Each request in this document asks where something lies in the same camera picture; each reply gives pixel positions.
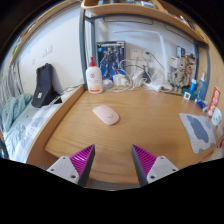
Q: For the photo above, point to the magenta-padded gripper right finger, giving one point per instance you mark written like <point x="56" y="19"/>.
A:
<point x="153" y="168"/>

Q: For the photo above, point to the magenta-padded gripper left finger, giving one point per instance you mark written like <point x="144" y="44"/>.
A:
<point x="71" y="168"/>

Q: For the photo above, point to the pink computer mouse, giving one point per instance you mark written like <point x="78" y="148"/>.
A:
<point x="106" y="114"/>

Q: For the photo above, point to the grey white patterned mouse pad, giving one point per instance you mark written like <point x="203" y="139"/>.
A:
<point x="196" y="131"/>

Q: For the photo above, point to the bed with pale bedding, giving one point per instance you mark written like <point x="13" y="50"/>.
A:
<point x="23" y="126"/>

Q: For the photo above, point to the small white cube clock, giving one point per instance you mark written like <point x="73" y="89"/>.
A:
<point x="187" y="96"/>

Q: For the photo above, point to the blue tissue pack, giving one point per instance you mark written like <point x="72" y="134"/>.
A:
<point x="201" y="104"/>

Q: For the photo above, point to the black bag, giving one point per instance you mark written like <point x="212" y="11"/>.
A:
<point x="44" y="85"/>

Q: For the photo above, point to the red chips can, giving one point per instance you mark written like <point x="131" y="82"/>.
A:
<point x="213" y="101"/>

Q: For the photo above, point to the white red-capped pump bottle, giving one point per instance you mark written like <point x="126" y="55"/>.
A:
<point x="94" y="78"/>

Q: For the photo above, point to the blue spray bottle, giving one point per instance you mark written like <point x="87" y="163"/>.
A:
<point x="201" y="88"/>

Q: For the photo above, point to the white charger block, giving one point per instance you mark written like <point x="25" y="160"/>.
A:
<point x="119" y="80"/>

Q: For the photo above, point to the tan robot figure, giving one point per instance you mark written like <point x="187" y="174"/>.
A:
<point x="181" y="71"/>

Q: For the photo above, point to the white desk lamp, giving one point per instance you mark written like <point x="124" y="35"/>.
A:
<point x="163" y="56"/>

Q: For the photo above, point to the blue robot model kit box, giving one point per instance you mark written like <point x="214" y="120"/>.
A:
<point x="111" y="56"/>

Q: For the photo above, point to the wooden shelf unit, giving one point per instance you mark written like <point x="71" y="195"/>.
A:
<point x="133" y="10"/>

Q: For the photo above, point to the white wall socket panel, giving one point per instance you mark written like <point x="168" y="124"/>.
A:
<point x="136" y="55"/>

